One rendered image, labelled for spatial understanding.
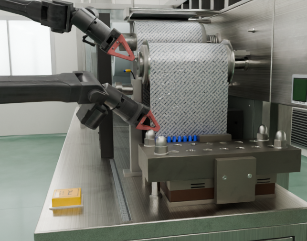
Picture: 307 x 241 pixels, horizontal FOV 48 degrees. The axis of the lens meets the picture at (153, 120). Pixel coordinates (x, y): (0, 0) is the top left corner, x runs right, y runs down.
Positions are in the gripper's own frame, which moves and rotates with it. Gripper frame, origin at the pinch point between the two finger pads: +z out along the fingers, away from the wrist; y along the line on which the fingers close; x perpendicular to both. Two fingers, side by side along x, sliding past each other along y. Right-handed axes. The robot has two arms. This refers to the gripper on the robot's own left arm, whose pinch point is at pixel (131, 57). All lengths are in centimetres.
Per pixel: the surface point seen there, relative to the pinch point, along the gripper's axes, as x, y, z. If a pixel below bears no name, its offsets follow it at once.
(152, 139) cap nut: -15.0, 14.5, 16.4
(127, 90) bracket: -8.3, -1.9, 5.2
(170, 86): -0.1, 6.7, 13.2
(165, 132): -11.5, 6.4, 20.5
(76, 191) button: -37.3, 15.8, 8.1
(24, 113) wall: -157, -547, -53
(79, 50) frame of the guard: -7, -96, -18
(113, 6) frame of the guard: 24, -97, -18
